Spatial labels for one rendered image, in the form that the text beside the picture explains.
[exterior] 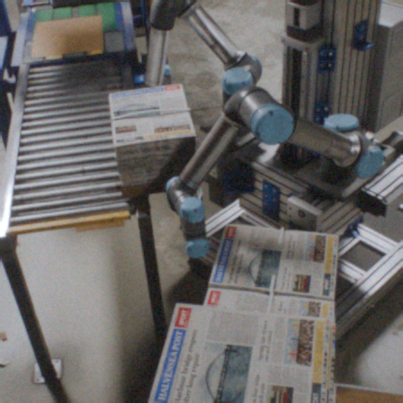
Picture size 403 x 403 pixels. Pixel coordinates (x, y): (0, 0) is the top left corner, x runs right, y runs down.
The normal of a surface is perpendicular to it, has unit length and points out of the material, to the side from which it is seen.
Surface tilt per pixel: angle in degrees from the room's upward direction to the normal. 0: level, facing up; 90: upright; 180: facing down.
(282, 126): 85
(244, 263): 1
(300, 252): 1
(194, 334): 1
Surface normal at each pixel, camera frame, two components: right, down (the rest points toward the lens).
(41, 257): -0.06, -0.77
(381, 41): -0.72, 0.47
